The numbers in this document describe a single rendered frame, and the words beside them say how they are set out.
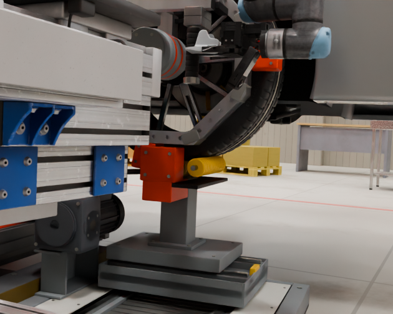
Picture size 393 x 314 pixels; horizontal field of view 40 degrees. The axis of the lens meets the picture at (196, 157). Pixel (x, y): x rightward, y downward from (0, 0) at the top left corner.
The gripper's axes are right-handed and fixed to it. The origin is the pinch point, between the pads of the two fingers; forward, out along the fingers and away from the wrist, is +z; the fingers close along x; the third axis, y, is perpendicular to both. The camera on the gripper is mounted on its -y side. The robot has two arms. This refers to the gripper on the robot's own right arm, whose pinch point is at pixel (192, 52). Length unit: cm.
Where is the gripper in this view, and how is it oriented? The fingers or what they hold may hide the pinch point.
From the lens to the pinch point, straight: 145.5
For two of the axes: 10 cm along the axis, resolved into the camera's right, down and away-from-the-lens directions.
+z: -9.4, -0.6, 3.2
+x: -3.3, 0.3, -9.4
